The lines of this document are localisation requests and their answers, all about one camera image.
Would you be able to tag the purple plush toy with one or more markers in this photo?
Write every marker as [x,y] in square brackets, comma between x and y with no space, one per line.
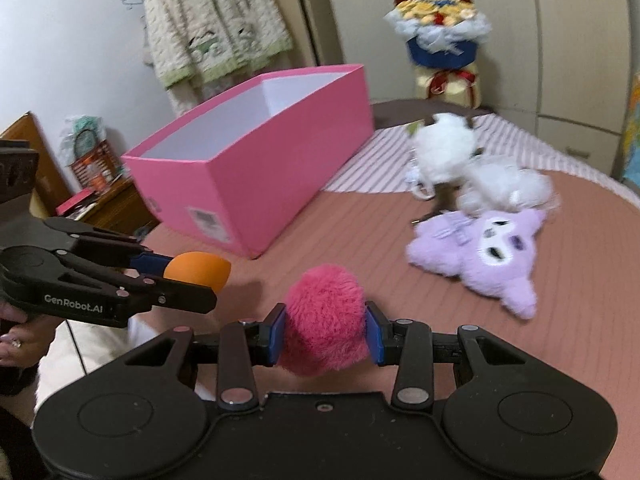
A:
[480,255]

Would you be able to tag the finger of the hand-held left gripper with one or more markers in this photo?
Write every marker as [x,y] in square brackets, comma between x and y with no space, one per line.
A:
[145,261]
[190,297]

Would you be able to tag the white pompom ball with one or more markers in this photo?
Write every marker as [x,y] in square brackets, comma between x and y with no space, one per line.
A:
[505,185]

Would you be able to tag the cream fleece pajama jacket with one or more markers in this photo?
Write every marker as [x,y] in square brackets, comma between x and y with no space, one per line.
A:
[200,10]

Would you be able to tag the colourful gift bag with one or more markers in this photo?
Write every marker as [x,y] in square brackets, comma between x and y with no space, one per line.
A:
[632,135]

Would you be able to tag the person's cream clothing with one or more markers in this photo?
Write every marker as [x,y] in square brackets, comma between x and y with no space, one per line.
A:
[85,355]

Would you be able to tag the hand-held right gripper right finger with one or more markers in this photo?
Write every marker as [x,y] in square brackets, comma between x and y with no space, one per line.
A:
[375,332]

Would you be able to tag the cream fleece pajama pants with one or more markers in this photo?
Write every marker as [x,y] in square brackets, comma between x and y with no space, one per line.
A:
[185,95]

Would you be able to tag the pink cardboard box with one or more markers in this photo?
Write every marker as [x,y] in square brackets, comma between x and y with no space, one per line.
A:
[280,170]

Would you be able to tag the pink bedspread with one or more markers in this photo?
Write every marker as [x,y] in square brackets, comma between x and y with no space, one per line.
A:
[350,240]

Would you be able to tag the white brown plush toy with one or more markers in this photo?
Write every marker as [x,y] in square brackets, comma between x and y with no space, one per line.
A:
[445,150]

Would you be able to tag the wooden nightstand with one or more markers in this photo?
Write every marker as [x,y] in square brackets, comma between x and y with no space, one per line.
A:
[115,210]

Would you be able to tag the beige wardrobe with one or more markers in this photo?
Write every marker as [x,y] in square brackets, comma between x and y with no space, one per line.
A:
[575,35]

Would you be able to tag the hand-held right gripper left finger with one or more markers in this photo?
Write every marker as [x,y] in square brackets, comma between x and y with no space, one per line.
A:
[276,332]

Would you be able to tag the person's left hand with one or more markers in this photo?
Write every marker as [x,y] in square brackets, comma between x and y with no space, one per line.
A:
[30,340]

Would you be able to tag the wooden headboard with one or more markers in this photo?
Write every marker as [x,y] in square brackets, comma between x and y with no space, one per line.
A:
[35,135]

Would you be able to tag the flower bouquet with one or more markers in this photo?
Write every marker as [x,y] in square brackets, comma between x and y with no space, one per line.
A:
[440,50]

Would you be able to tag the pink fluffy pompom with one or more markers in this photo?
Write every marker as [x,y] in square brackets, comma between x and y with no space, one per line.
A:
[325,320]

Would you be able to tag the orange ball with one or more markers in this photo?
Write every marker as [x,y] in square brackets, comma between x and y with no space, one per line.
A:
[200,270]

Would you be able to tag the clear plastic bag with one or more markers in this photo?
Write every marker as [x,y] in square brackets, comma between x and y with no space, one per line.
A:
[92,160]

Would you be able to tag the striped bed sheet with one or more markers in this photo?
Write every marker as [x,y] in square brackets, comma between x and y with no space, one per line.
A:
[370,170]

